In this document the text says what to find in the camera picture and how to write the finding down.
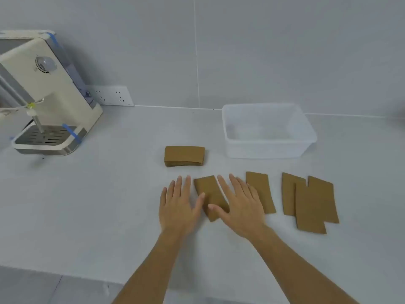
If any person's left forearm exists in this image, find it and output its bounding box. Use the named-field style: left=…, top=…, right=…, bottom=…
left=112, top=231, right=192, bottom=304

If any white plastic container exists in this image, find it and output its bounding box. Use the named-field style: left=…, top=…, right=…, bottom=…
left=221, top=103, right=318, bottom=159

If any person's right hand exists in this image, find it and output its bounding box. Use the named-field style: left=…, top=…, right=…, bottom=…
left=208, top=174, right=272, bottom=241

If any stack of brown cup sleeves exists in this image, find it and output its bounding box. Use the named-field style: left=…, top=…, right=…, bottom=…
left=164, top=146, right=206, bottom=168

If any metal steam wand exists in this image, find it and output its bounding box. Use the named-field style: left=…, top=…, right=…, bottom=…
left=27, top=103, right=46, bottom=134

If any white wall socket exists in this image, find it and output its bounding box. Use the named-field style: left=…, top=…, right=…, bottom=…
left=86, top=85, right=135, bottom=107

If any person's left hand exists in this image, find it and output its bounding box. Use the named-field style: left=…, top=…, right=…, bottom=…
left=159, top=175, right=206, bottom=239

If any cream coffee machine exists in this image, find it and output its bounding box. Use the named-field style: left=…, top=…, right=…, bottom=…
left=0, top=29, right=104, bottom=156

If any single brown cardboard sleeve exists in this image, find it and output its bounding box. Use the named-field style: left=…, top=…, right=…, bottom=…
left=295, top=182, right=327, bottom=235
left=281, top=172, right=307, bottom=216
left=193, top=175, right=230, bottom=223
left=307, top=176, right=340, bottom=224
left=246, top=171, right=277, bottom=215

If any clear water tank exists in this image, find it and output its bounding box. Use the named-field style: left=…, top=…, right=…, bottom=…
left=52, top=34, right=96, bottom=109

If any person's right forearm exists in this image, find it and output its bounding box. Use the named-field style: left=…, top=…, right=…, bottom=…
left=235, top=226, right=360, bottom=304

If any long blue tape strip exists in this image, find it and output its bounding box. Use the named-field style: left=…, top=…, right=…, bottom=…
left=46, top=32, right=66, bottom=54

